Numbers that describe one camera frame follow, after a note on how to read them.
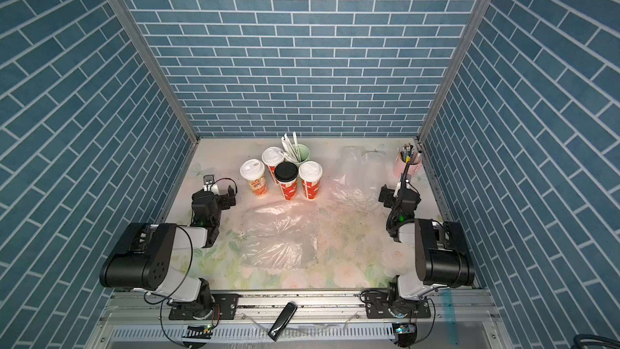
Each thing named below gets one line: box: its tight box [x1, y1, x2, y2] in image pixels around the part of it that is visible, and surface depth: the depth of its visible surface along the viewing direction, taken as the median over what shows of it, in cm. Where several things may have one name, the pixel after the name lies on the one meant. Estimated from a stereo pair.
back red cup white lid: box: [261, 146, 285, 184], surface depth 93 cm
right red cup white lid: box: [297, 160, 323, 201], surface depth 89 cm
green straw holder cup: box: [295, 143, 311, 169], surface depth 101 cm
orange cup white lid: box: [239, 158, 268, 197], surface depth 89 cm
